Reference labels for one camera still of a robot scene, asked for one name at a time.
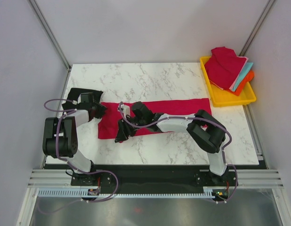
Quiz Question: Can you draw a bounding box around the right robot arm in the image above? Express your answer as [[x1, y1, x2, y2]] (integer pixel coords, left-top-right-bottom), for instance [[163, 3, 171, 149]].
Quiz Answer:
[[114, 102, 232, 186]]

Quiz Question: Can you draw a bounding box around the crimson t shirt in tray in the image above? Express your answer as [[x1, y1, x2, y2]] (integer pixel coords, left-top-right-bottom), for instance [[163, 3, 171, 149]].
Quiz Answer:
[[204, 47, 247, 90]]

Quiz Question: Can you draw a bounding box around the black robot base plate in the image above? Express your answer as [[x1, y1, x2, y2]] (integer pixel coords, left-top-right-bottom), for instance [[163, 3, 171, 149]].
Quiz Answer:
[[71, 164, 238, 194]]

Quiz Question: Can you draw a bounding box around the right aluminium corner post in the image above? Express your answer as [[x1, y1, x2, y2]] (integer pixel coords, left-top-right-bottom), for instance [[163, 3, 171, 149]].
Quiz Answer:
[[239, 0, 277, 57]]

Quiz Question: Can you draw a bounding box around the teal t shirt in tray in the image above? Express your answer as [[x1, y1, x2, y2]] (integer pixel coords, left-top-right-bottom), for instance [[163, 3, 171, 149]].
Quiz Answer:
[[230, 62, 253, 92]]

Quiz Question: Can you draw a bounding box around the folded black t shirt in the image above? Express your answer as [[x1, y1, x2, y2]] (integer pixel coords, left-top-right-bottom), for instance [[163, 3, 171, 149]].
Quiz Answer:
[[62, 88, 103, 110]]

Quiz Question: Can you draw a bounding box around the orange t shirt in tray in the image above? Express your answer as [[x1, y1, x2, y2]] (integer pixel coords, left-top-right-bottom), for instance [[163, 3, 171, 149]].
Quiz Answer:
[[233, 70, 255, 96]]

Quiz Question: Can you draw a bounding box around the crimson t shirt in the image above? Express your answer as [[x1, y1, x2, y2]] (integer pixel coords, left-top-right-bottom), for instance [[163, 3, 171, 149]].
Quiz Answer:
[[98, 98, 212, 139], [204, 47, 247, 90]]

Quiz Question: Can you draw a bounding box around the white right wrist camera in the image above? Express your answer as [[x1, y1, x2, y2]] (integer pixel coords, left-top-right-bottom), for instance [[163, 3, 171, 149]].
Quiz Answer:
[[118, 102, 131, 117]]

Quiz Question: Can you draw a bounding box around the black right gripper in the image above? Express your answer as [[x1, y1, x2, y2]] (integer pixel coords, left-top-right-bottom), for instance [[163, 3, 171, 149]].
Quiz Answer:
[[115, 115, 146, 143]]

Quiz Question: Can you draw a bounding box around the yellow plastic tray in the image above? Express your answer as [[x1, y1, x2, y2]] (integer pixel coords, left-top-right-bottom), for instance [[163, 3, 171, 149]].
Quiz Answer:
[[199, 55, 257, 107]]

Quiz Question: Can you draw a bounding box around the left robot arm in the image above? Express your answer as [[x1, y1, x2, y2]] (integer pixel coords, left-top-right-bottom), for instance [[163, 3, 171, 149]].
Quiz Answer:
[[42, 88, 107, 185]]

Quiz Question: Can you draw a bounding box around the pink t shirt in tray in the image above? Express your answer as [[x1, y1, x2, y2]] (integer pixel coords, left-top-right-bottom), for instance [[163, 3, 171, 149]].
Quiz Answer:
[[211, 55, 250, 91]]

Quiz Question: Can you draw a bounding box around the left aluminium corner post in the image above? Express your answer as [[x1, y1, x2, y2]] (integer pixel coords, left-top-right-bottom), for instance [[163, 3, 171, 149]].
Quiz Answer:
[[27, 0, 71, 71]]

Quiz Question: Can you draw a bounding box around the white slotted cable duct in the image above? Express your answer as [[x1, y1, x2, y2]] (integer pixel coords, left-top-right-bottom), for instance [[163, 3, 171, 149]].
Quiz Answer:
[[38, 187, 216, 199]]

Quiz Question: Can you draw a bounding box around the aluminium front rail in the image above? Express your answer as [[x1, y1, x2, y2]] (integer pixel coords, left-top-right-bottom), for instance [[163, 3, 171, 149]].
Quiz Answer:
[[28, 169, 283, 189]]

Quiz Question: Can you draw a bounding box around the aluminium corner post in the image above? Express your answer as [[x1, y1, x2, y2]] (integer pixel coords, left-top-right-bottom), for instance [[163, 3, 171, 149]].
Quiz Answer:
[[239, 0, 277, 57], [27, 0, 71, 71]]

